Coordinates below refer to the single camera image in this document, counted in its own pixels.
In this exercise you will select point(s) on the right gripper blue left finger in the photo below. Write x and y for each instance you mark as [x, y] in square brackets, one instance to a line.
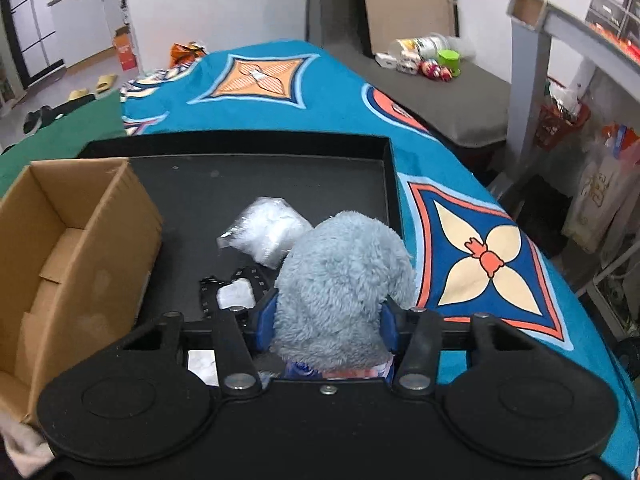
[261, 321]

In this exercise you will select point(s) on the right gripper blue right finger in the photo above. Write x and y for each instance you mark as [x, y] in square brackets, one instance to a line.
[394, 331]

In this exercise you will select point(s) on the fluffy grey-blue plush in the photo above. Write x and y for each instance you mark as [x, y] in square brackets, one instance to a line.
[331, 287]

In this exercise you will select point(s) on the white soft item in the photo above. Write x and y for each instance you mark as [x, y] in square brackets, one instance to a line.
[202, 363]

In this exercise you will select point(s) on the white fluff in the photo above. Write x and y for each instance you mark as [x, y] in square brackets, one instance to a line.
[266, 231]

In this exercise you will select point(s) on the brown cardboard box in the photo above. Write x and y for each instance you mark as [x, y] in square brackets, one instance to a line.
[79, 238]

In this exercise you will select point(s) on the blue patterned blanket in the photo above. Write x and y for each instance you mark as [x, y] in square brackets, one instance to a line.
[469, 255]

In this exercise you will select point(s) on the black shallow tray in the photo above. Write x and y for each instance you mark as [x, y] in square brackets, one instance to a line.
[201, 181]

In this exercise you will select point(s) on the grey bench mattress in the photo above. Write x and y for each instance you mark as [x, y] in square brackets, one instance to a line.
[470, 111]

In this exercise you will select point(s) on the green cloth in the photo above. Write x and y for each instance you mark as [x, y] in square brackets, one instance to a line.
[65, 138]

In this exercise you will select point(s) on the white towel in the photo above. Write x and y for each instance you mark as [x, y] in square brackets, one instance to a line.
[27, 450]

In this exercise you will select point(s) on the green lidded jar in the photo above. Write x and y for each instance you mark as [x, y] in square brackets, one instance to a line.
[451, 60]

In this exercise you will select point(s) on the orange bag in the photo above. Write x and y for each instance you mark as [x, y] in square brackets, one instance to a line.
[185, 54]

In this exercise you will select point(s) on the yellow slippers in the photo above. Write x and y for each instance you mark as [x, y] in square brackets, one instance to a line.
[105, 83]

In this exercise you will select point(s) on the black slippers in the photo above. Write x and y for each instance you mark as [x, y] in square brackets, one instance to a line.
[40, 118]

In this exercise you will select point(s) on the orange cardboard box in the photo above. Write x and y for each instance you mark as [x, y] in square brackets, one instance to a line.
[124, 48]

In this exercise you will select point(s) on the leaning black tray lid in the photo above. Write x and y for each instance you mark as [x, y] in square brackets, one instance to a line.
[407, 2]

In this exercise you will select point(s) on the desk with clutter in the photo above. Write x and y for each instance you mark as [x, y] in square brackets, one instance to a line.
[535, 24]

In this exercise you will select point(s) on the white kitchen cabinet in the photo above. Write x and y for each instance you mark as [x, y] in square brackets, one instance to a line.
[84, 28]

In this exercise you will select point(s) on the grey drawer organizer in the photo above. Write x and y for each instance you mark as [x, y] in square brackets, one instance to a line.
[618, 18]

